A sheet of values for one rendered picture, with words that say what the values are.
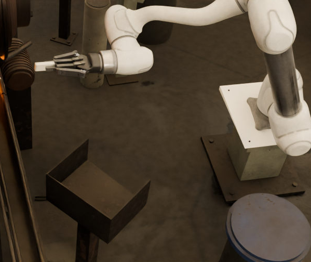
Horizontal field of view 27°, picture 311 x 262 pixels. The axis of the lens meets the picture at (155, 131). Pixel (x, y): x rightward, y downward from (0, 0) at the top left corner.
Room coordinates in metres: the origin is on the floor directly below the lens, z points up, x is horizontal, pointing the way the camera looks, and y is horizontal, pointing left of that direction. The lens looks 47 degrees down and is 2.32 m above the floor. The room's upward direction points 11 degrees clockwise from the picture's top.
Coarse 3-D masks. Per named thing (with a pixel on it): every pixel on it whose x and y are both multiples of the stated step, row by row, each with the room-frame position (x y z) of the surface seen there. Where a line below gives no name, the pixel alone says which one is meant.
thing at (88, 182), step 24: (72, 168) 1.33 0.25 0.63; (96, 168) 1.37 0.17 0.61; (48, 192) 1.21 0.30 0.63; (72, 192) 1.17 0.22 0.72; (96, 192) 1.27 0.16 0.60; (120, 192) 1.30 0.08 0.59; (144, 192) 1.25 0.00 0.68; (72, 216) 1.17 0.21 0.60; (96, 216) 1.12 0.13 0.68; (120, 216) 1.14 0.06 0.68; (96, 240) 1.25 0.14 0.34
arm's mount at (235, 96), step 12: (240, 84) 2.19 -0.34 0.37; (252, 84) 2.21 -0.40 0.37; (228, 96) 2.10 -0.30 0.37; (240, 96) 2.12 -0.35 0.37; (252, 96) 2.13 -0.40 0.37; (228, 108) 2.03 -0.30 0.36; (240, 108) 2.05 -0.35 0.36; (240, 120) 1.98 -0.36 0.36; (252, 120) 1.99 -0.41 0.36; (240, 132) 1.91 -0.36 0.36; (252, 132) 1.92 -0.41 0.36; (264, 132) 1.94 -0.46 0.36; (252, 144) 1.86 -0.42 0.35; (264, 144) 1.87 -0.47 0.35; (276, 144) 1.88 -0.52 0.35
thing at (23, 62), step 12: (12, 48) 1.97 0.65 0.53; (12, 60) 1.90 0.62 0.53; (24, 60) 1.92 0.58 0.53; (12, 72) 1.85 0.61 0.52; (24, 72) 1.86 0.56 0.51; (12, 84) 1.83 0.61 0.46; (24, 84) 1.86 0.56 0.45; (12, 96) 1.86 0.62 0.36; (24, 96) 1.88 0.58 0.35; (12, 108) 1.86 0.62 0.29; (24, 108) 1.88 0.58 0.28; (24, 120) 1.88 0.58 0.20; (24, 132) 1.88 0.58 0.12; (24, 144) 1.88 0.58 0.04
